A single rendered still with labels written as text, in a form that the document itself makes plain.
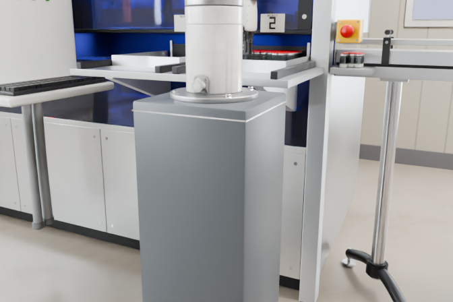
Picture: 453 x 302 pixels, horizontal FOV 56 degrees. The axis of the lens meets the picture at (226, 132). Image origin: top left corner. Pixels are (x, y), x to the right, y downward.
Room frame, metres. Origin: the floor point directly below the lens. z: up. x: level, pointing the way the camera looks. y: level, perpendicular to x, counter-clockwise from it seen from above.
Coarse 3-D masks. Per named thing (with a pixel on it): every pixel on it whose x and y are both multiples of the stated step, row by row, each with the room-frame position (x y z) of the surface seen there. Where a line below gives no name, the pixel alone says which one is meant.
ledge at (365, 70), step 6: (336, 66) 1.45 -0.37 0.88; (366, 66) 1.45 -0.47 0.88; (330, 72) 1.40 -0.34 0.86; (336, 72) 1.39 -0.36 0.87; (342, 72) 1.38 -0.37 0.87; (348, 72) 1.38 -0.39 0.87; (354, 72) 1.37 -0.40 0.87; (360, 72) 1.36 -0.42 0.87; (366, 72) 1.35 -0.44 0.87; (372, 72) 1.36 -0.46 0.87
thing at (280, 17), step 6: (264, 18) 1.49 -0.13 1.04; (276, 18) 1.48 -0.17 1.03; (282, 18) 1.47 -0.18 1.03; (264, 24) 1.49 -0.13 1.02; (276, 24) 1.48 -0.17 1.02; (282, 24) 1.47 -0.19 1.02; (264, 30) 1.49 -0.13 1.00; (270, 30) 1.48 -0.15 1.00; (276, 30) 1.48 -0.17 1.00; (282, 30) 1.47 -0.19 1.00
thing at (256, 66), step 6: (246, 60) 1.24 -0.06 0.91; (252, 60) 1.23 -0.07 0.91; (258, 60) 1.23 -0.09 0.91; (294, 60) 1.27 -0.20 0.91; (300, 60) 1.33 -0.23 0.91; (306, 60) 1.40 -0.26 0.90; (246, 66) 1.24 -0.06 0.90; (252, 66) 1.23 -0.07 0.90; (258, 66) 1.23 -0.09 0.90; (264, 66) 1.22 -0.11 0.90; (270, 66) 1.21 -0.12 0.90; (276, 66) 1.20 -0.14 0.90; (282, 66) 1.20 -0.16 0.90; (288, 66) 1.21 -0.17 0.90; (258, 72) 1.23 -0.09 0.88; (264, 72) 1.22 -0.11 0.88
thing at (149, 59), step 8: (112, 56) 1.44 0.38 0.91; (120, 56) 1.43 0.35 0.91; (128, 56) 1.41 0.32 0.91; (136, 56) 1.40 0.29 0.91; (144, 56) 1.39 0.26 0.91; (152, 56) 1.65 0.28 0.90; (160, 56) 1.70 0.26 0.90; (112, 64) 1.44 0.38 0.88; (120, 64) 1.43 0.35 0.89; (128, 64) 1.41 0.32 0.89; (136, 64) 1.40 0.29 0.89; (144, 64) 1.39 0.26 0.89; (152, 64) 1.37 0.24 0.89; (160, 64) 1.36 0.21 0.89
